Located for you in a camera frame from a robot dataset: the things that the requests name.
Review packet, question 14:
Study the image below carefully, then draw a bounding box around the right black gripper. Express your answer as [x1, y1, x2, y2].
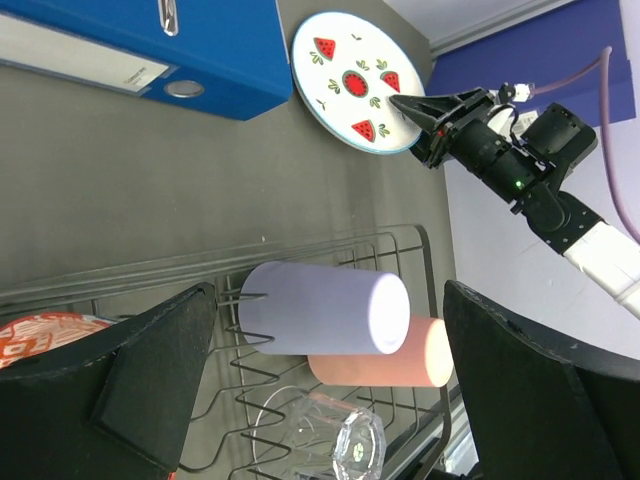
[388, 88, 599, 204]

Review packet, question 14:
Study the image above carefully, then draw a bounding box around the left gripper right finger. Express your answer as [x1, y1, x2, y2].
[443, 281, 639, 479]

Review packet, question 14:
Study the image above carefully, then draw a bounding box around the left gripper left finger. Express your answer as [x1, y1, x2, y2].
[1, 283, 216, 479]

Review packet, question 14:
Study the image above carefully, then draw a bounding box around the white watermelon plate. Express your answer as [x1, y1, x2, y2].
[290, 11, 425, 155]

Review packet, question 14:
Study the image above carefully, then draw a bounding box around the red blue patterned bowl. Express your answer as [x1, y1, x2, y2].
[1, 312, 116, 368]

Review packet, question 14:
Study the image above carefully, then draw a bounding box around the pink plastic cup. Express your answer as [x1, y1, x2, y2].
[308, 315, 454, 388]

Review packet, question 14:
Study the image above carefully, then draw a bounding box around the clear glass tumbler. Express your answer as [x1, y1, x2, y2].
[249, 386, 387, 479]

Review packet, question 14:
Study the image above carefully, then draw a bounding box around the lilac plastic cup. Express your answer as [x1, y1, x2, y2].
[238, 261, 410, 355]

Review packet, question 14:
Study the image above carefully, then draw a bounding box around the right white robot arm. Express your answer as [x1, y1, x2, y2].
[389, 88, 639, 316]

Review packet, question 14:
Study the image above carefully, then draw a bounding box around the purple standing binder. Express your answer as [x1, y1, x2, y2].
[426, 1, 636, 122]

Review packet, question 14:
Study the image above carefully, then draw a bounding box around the blue lying binder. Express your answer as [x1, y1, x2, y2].
[1, 1, 293, 120]

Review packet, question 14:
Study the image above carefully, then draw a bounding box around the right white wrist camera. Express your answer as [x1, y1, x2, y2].
[498, 83, 535, 104]

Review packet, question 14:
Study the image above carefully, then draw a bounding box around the black wire dish rack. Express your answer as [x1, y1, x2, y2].
[1, 224, 438, 479]

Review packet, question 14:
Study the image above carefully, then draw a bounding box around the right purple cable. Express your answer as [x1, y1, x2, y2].
[532, 46, 640, 246]

